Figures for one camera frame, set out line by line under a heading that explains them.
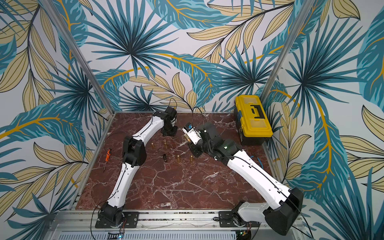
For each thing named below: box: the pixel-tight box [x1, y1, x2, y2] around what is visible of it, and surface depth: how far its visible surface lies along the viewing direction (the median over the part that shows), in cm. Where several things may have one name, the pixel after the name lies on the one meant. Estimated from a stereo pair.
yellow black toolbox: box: [234, 94, 273, 146], surface depth 97 cm
